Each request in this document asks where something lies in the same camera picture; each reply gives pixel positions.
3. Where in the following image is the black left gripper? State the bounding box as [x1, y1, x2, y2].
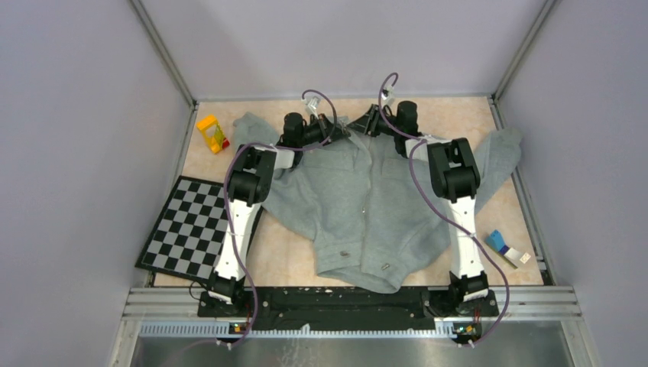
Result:
[296, 113, 348, 147]

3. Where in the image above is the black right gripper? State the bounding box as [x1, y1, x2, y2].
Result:
[345, 106, 401, 139]

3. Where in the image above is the grey zip-up jacket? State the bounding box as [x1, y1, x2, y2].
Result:
[234, 113, 522, 294]

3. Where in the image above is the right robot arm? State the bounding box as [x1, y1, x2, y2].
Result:
[347, 101, 490, 315]

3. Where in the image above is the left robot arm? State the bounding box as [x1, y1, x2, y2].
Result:
[206, 112, 348, 316]

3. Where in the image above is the blue toy block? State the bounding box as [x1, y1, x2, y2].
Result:
[485, 230, 509, 255]

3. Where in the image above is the black white checkerboard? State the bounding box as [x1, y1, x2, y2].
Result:
[135, 176, 245, 284]

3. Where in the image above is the white small card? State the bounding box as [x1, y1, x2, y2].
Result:
[503, 248, 532, 268]

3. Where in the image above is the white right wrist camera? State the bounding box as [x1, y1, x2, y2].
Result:
[380, 85, 394, 106]

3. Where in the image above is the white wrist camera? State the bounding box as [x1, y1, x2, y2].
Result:
[380, 85, 394, 106]
[302, 96, 322, 116]

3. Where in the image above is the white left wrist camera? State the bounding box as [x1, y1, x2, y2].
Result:
[302, 96, 322, 116]

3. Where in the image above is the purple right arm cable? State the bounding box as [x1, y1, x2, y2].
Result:
[378, 72, 511, 349]

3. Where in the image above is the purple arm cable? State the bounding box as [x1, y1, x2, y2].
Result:
[222, 89, 339, 350]
[378, 72, 511, 349]

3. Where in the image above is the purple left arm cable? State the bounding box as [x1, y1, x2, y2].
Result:
[222, 89, 339, 350]

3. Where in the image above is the yellow toy block frame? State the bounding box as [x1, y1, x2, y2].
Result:
[196, 115, 230, 154]

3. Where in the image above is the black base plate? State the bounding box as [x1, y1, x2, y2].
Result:
[197, 286, 499, 332]

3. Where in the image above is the aluminium front rail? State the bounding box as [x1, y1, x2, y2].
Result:
[122, 286, 582, 340]

